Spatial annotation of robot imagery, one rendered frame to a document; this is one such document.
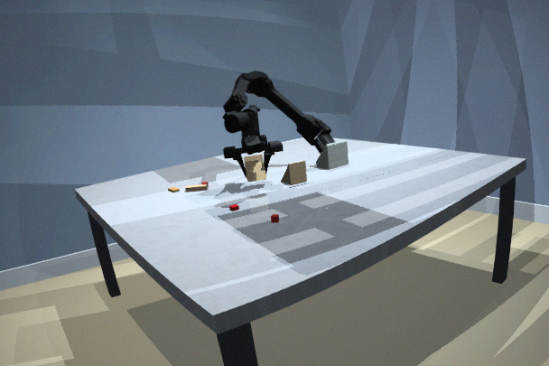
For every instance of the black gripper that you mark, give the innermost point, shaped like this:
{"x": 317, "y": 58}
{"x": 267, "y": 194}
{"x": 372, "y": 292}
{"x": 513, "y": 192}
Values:
{"x": 269, "y": 150}

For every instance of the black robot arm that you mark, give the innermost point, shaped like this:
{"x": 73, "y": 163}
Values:
{"x": 258, "y": 83}

